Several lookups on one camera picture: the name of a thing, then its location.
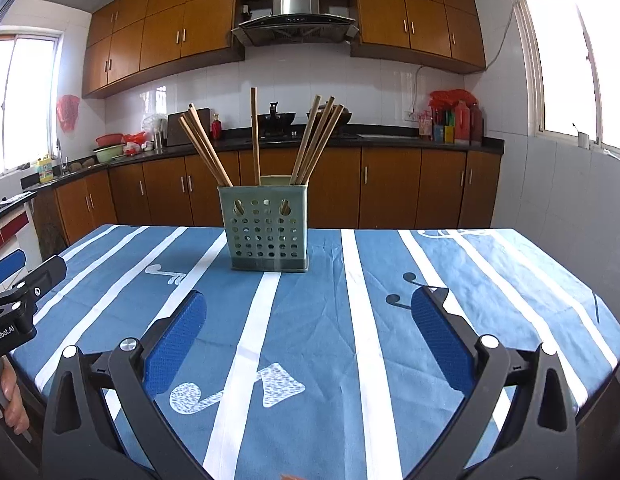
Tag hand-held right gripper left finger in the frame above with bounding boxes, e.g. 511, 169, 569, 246
41, 290, 215, 480

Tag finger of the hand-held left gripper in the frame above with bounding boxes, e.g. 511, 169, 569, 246
12, 255, 68, 312
0, 249, 28, 286

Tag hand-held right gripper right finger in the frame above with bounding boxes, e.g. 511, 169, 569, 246
410, 286, 580, 480

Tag green perforated utensil holder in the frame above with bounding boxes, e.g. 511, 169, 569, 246
217, 175, 309, 272

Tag group of bamboo chopsticks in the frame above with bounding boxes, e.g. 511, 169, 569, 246
179, 94, 345, 187

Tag person's left hand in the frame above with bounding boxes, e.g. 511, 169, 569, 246
0, 359, 32, 437

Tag blue white striped tablecloth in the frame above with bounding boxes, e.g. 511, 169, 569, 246
7, 224, 620, 480

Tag green basin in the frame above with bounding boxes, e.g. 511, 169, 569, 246
93, 144, 127, 164

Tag small kitchen window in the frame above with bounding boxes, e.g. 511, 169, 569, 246
0, 34, 64, 177

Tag brown lower kitchen cabinets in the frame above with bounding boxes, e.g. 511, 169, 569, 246
52, 146, 503, 247

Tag brown kitchen cabinets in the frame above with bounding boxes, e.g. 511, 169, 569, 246
82, 0, 487, 100
52, 146, 503, 247

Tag dark cutting board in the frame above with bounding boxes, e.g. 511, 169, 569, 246
167, 107, 212, 147

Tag black kitchen countertop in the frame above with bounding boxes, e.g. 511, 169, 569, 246
20, 127, 506, 191

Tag dark sauce bottle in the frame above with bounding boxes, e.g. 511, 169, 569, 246
470, 104, 485, 146

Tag red seasoning bottle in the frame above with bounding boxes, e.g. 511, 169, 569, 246
454, 101, 474, 145

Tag black wok with lid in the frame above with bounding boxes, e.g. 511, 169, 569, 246
307, 107, 353, 126

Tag brown upper kitchen cabinets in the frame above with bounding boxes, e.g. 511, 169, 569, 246
82, 0, 487, 100

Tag large kitchen window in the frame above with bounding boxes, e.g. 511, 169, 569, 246
507, 0, 620, 162

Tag steel range hood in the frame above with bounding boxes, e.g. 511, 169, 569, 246
232, 0, 359, 49

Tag red plastic bag on wall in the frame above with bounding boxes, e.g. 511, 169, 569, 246
56, 93, 81, 134

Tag black wok with handle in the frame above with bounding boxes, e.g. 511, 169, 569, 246
257, 101, 296, 129

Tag wall power cable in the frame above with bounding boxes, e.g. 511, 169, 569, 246
414, 4, 517, 112

